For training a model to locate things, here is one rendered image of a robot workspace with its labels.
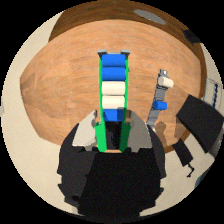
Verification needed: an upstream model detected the blue plastic bar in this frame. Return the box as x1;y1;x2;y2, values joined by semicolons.
103;109;123;121
102;54;125;68
153;101;167;110
102;67;125;82

